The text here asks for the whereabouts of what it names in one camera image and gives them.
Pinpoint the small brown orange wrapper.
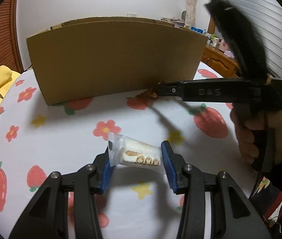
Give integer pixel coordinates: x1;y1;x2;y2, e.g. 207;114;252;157
136;81;165;100

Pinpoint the white cookie snack packet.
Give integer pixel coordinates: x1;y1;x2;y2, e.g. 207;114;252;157
108;132;162;171

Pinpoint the right hand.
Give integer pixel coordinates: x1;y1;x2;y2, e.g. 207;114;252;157
230;107;282;172

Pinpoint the wooden sideboard cabinet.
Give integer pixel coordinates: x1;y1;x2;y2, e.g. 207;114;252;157
201;45;239;78

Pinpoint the grey window blind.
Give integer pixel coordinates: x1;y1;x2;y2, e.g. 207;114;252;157
226;0;282;79

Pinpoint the brown cardboard box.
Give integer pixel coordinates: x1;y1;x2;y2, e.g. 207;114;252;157
27;17;207;105

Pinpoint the beige curtain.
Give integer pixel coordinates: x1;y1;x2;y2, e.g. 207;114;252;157
185;0;198;29

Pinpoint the white wall switch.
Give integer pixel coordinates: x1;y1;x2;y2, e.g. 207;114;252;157
126;13;138;17

